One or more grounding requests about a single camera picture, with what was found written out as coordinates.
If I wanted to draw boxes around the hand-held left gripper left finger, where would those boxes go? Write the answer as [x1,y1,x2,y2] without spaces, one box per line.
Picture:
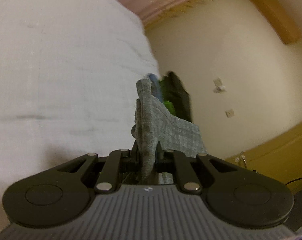
[57,140,142,193]

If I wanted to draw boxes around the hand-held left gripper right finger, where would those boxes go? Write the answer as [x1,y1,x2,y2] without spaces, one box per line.
[155,141,231,193]

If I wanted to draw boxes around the grey plaid shorts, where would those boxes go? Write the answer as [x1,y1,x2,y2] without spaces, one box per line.
[131,78,208,180]

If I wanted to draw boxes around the green striped garment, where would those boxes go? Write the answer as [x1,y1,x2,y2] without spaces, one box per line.
[158,80,177,116]

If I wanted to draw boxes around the black garment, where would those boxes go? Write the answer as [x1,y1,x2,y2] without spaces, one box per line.
[163,71,193,123]

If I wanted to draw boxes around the blue grey garment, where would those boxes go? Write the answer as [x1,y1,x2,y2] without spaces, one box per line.
[145,73,164,101]

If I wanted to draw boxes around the yellow cabinet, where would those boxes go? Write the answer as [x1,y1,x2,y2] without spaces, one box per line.
[225,116,302,195]

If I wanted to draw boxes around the striped white bed cover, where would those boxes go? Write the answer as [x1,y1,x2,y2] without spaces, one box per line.
[0,0,159,230]

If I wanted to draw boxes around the purple pillow with pink border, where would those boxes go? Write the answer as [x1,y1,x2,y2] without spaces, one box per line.
[96,0,244,29]

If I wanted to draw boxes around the wooden board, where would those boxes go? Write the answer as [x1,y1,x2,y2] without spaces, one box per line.
[237,0,299,46]

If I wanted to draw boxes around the metal ring handle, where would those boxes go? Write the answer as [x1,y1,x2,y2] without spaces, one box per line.
[234,151,247,168]

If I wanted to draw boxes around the black cable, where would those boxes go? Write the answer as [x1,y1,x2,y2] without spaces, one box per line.
[285,177,302,186]

